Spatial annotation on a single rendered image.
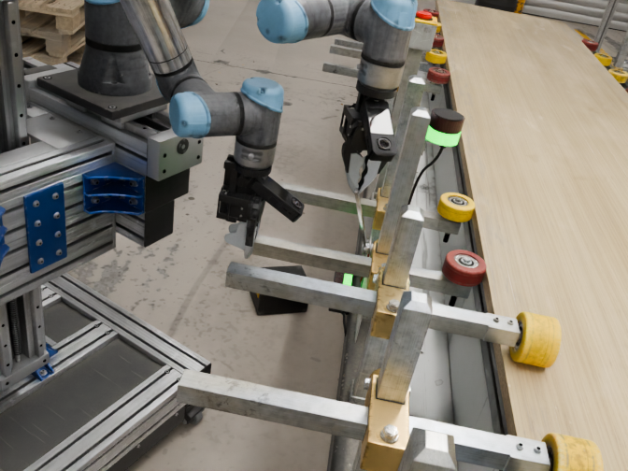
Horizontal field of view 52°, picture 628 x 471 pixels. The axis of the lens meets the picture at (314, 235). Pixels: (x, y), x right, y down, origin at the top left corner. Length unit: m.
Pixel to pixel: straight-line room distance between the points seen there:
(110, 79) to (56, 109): 0.19
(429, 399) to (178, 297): 1.35
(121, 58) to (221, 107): 0.35
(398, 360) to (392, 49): 0.53
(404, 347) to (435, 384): 0.64
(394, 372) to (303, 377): 1.45
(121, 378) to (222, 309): 0.68
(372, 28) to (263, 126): 0.25
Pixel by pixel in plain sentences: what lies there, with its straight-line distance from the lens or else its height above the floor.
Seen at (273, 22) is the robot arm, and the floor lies 1.30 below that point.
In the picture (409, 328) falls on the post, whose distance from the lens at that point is 0.77.
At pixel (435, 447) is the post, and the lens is 0.54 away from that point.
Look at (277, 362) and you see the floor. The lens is 2.28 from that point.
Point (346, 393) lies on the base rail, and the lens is 1.22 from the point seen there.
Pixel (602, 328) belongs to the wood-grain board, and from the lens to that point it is 1.26.
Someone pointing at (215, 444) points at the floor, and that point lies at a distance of 2.02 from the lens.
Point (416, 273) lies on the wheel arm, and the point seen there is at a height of 0.86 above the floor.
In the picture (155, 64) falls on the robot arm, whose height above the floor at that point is 1.18.
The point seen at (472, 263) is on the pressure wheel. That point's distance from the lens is 1.29.
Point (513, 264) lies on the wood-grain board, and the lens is 1.34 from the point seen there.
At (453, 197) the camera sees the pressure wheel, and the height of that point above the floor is 0.90.
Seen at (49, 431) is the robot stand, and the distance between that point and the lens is 1.80.
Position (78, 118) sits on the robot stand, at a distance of 1.50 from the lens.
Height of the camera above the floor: 1.56
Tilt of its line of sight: 32 degrees down
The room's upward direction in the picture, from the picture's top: 11 degrees clockwise
